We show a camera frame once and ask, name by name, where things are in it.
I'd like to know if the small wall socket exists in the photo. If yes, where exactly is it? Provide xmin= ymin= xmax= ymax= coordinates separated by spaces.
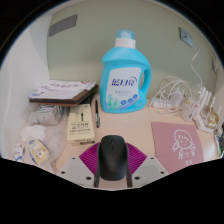
xmin=211 ymin=59 xmax=219 ymax=74

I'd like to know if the stack of booklets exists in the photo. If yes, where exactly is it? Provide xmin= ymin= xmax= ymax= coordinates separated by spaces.
xmin=28 ymin=79 xmax=99 ymax=108

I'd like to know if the blue detergent bottle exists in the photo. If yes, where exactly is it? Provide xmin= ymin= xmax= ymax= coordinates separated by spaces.
xmin=100 ymin=29 xmax=153 ymax=114

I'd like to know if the black pen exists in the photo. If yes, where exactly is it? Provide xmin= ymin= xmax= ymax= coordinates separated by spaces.
xmin=94 ymin=99 xmax=102 ymax=129

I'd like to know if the black computer mouse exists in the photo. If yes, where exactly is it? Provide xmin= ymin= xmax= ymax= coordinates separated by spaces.
xmin=98 ymin=134 xmax=130 ymax=182

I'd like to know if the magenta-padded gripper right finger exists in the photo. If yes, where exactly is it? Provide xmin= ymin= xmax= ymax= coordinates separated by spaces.
xmin=125 ymin=142 xmax=170 ymax=189

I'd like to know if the yellow and white small packet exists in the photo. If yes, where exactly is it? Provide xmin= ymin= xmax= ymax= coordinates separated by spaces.
xmin=28 ymin=138 xmax=51 ymax=165

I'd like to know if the white power strip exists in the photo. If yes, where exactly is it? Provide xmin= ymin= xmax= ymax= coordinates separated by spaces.
xmin=149 ymin=96 xmax=183 ymax=110

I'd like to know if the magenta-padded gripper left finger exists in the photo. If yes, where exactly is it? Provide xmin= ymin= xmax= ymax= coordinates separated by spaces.
xmin=56 ymin=142 xmax=102 ymax=189

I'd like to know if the white router with antennas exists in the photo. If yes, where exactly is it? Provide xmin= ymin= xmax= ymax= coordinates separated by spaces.
xmin=193 ymin=84 xmax=223 ymax=134

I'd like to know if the gold snack bag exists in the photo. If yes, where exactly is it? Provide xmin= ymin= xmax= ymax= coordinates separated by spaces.
xmin=206 ymin=106 xmax=221 ymax=130

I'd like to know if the cream cardboard box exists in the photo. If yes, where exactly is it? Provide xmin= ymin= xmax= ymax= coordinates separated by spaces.
xmin=66 ymin=103 xmax=96 ymax=147

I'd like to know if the white crumpled tissue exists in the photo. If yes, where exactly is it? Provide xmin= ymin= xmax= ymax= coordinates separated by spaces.
xmin=20 ymin=124 xmax=47 ymax=142

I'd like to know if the clear plastic bag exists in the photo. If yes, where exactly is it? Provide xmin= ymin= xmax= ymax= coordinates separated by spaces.
xmin=19 ymin=103 xmax=71 ymax=168

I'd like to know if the blue and white small carton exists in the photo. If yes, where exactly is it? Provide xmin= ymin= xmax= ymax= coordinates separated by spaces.
xmin=12 ymin=143 xmax=25 ymax=163

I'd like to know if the pink mouse pad with drawing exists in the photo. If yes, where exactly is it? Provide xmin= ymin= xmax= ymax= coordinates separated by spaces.
xmin=150 ymin=121 xmax=205 ymax=175

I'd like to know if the bundle of white cables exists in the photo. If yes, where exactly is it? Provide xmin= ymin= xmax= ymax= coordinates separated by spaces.
xmin=148 ymin=75 xmax=195 ymax=122

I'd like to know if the grey wall socket plate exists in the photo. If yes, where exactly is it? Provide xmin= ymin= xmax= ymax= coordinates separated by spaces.
xmin=178 ymin=27 xmax=194 ymax=48

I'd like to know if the grey wall vent plate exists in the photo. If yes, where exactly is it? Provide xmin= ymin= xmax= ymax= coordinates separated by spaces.
xmin=48 ymin=14 xmax=78 ymax=38

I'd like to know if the white charger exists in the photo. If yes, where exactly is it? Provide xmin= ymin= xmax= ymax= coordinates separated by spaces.
xmin=170 ymin=92 xmax=183 ymax=105

